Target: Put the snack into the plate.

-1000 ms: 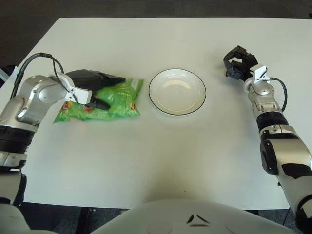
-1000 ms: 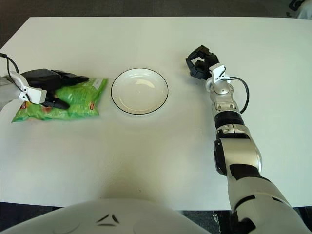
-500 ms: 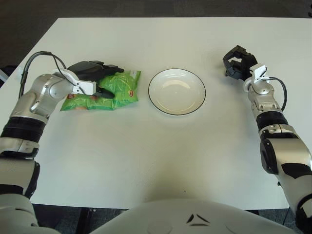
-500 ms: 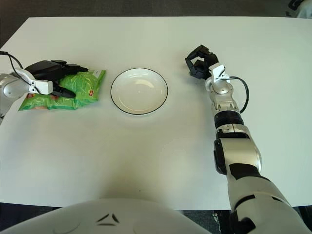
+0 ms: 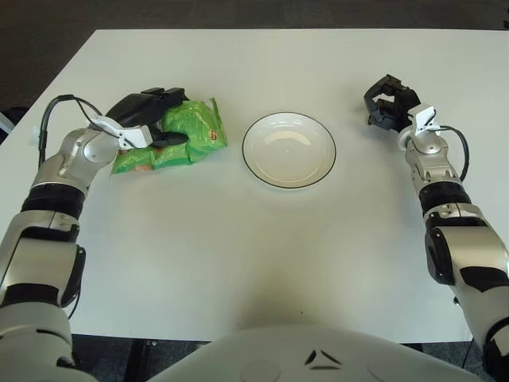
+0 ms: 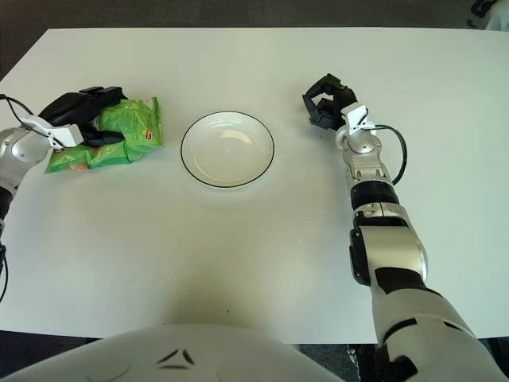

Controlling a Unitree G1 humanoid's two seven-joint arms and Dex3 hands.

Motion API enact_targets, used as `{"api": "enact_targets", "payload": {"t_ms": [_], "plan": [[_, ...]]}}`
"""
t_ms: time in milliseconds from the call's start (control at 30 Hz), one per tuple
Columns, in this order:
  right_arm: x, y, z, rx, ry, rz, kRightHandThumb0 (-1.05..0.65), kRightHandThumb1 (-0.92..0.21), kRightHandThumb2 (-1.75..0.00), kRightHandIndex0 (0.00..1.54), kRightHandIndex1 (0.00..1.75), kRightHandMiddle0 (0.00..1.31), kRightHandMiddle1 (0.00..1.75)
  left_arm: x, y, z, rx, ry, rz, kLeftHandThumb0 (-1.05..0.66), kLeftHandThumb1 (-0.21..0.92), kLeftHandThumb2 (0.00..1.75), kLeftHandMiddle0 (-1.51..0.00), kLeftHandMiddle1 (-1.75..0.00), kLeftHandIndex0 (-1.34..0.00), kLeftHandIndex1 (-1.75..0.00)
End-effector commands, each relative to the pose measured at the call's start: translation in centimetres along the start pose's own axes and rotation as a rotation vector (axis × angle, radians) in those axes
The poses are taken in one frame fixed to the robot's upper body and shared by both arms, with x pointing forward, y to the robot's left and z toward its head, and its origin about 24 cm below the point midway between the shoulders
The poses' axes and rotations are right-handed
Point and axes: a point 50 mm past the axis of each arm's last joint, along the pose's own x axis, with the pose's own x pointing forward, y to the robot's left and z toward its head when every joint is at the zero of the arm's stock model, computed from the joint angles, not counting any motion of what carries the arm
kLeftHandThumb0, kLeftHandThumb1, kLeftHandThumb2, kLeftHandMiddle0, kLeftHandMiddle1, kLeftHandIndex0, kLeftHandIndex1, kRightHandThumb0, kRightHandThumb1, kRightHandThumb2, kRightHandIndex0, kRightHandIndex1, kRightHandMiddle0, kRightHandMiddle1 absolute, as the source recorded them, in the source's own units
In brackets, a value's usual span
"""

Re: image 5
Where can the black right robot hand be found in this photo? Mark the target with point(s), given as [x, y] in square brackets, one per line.
[401, 103]

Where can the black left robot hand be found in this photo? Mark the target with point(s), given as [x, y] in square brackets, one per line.
[135, 107]

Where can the green snack bag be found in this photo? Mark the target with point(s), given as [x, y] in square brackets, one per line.
[195, 131]

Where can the white plate with black rim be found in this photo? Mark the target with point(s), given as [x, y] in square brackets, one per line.
[288, 151]

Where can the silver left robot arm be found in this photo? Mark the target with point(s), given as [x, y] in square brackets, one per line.
[40, 246]

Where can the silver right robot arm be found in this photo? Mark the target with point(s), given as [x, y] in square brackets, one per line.
[469, 250]

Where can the white furniture edge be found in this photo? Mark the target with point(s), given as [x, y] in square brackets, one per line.
[6, 123]

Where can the black table leg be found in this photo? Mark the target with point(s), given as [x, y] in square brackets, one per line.
[145, 358]

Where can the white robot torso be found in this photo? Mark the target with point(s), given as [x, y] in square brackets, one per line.
[258, 358]

